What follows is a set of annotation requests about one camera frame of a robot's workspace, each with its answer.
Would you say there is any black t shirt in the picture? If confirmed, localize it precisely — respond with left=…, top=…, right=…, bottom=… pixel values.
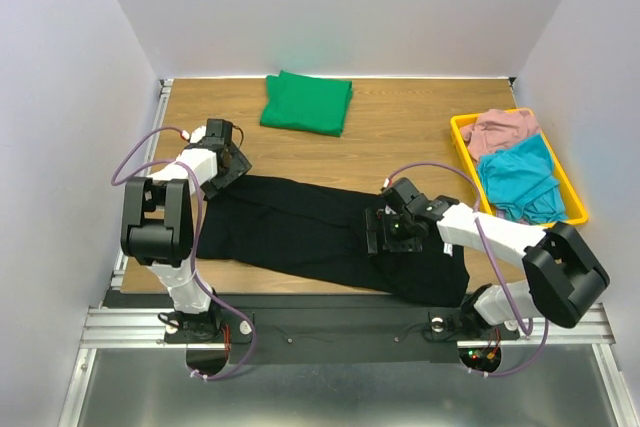
left=197, top=175, right=469, bottom=307

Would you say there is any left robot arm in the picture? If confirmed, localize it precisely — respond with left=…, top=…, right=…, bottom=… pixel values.
left=111, top=119, right=251, bottom=342

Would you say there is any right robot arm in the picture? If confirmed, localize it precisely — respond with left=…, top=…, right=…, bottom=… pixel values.
left=365, top=178, right=610, bottom=337

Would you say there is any folded green t shirt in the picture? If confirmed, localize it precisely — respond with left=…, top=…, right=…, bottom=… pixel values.
left=260, top=71, right=353, bottom=137

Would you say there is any teal t shirt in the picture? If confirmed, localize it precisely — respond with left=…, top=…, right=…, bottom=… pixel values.
left=477, top=134, right=568, bottom=225

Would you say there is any pink t shirt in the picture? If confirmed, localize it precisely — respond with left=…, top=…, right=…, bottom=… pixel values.
left=460, top=109, right=541, bottom=162

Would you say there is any yellow plastic bin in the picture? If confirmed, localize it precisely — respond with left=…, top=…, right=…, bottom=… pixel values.
left=450, top=108, right=589, bottom=227

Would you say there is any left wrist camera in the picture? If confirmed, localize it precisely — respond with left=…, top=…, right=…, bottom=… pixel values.
left=180, top=125, right=206, bottom=144

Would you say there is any aluminium side rail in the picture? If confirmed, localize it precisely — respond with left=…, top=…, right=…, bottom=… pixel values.
left=109, top=78, right=174, bottom=290

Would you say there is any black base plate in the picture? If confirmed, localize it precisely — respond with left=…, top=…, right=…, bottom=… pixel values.
left=159, top=294, right=518, bottom=366

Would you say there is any aluminium front rail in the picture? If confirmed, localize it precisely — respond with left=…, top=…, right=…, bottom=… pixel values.
left=80, top=304, right=615, bottom=349

